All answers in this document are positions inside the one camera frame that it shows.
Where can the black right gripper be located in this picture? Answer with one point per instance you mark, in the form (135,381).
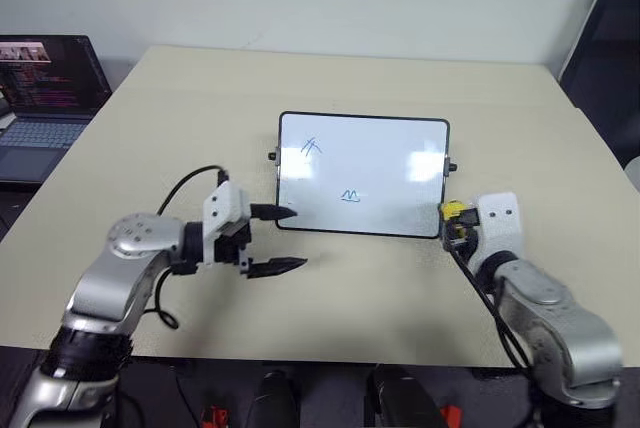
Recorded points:
(473,240)

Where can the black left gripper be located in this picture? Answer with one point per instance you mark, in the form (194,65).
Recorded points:
(230,249)

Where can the yellow and black eraser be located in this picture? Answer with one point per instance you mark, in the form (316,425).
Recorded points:
(451,210)

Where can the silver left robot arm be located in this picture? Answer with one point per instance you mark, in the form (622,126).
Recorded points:
(125,268)

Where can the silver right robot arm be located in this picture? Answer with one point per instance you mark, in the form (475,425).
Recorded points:
(560,328)

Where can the black-framed small whiteboard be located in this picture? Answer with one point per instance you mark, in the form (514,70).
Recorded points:
(375,163)

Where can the dark rounded shape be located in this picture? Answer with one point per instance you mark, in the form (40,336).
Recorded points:
(277,400)

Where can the white rounded object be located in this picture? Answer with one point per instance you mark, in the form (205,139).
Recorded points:
(633,169)

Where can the small red object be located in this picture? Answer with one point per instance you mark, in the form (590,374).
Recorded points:
(215,417)
(450,417)

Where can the black office chair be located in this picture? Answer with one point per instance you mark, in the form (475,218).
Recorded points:
(610,73)

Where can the open grey laptop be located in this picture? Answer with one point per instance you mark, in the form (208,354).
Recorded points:
(45,138)

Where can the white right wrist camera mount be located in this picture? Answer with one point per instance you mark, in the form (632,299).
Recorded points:
(500,228)

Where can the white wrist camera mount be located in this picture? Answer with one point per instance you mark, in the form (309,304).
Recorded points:
(500,228)
(223,203)

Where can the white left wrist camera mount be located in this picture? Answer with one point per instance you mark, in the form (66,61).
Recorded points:
(223,203)

